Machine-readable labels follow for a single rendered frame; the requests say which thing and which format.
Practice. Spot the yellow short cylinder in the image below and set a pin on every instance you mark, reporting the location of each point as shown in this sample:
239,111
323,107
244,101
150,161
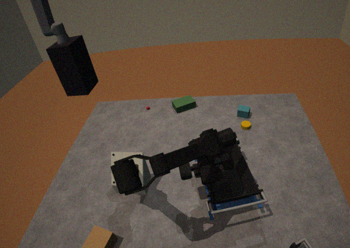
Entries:
245,124

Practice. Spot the blue plastic tray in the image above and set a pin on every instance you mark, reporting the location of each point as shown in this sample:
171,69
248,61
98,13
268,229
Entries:
231,204

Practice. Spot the small teal block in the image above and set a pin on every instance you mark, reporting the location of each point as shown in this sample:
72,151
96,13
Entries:
243,111

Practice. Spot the green rectangular block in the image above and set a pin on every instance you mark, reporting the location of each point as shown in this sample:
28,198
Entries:
183,104

